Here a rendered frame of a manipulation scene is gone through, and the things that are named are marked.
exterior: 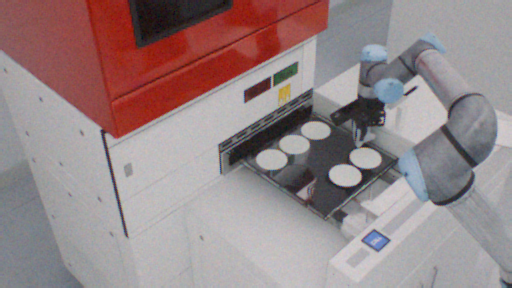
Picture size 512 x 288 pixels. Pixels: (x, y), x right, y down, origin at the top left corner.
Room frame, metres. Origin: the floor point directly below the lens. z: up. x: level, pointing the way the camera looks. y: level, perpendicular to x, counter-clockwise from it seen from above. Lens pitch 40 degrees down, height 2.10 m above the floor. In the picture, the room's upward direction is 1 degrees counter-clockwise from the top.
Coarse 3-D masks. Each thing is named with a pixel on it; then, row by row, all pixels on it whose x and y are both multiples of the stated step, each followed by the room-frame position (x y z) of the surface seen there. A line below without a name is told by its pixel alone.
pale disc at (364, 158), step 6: (354, 150) 1.42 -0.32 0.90; (360, 150) 1.42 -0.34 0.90; (366, 150) 1.42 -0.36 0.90; (372, 150) 1.42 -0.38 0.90; (354, 156) 1.39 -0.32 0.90; (360, 156) 1.39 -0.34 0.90; (366, 156) 1.39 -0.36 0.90; (372, 156) 1.39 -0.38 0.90; (378, 156) 1.39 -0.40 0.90; (354, 162) 1.36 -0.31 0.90; (360, 162) 1.36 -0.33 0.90; (366, 162) 1.36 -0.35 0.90; (372, 162) 1.36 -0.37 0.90; (378, 162) 1.36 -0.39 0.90
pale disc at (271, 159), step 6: (270, 150) 1.43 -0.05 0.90; (276, 150) 1.43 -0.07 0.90; (258, 156) 1.40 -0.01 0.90; (264, 156) 1.40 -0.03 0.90; (270, 156) 1.40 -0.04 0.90; (276, 156) 1.40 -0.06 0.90; (282, 156) 1.40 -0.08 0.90; (258, 162) 1.37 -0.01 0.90; (264, 162) 1.37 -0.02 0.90; (270, 162) 1.37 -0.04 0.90; (276, 162) 1.37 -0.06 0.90; (282, 162) 1.37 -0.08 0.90; (270, 168) 1.34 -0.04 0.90; (276, 168) 1.34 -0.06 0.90
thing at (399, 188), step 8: (392, 184) 1.28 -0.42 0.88; (400, 184) 1.28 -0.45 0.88; (408, 184) 1.28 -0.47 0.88; (384, 192) 1.24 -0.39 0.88; (392, 192) 1.24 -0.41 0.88; (400, 192) 1.24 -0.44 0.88; (376, 200) 1.21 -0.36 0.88; (384, 200) 1.21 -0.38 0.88; (392, 200) 1.21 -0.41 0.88; (384, 208) 1.18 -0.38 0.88; (360, 216) 1.14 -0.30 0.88; (368, 224) 1.11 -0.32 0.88; (344, 232) 1.09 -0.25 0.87
